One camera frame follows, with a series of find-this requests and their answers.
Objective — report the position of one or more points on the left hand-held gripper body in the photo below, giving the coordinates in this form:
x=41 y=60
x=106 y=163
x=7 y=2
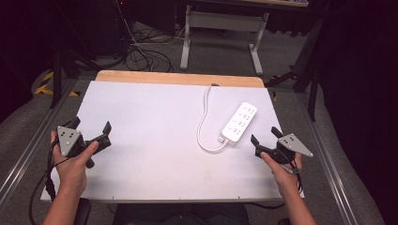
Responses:
x=72 y=144

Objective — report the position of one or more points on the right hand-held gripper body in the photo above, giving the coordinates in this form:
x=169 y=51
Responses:
x=292 y=145

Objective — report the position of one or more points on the white power strip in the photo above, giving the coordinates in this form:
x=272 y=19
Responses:
x=239 y=123

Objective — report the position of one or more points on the person's left hand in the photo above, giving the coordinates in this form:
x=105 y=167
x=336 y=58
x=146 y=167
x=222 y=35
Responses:
x=72 y=172

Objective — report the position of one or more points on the person's right hand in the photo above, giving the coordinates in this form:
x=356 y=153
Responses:
x=284 y=175

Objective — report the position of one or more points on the white table mat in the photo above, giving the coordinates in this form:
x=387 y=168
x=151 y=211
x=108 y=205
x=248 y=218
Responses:
x=150 y=131

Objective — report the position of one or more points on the yellow black floor tape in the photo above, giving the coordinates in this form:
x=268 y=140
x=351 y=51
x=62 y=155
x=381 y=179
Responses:
x=45 y=89

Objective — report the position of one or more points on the black metal stand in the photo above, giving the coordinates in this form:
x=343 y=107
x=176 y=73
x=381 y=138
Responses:
x=309 y=68
x=57 y=72

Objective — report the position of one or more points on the aluminium floor rail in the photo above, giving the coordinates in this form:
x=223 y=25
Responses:
x=28 y=146
x=325 y=156

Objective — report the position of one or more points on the grey metal desk frame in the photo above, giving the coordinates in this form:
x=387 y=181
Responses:
x=223 y=22

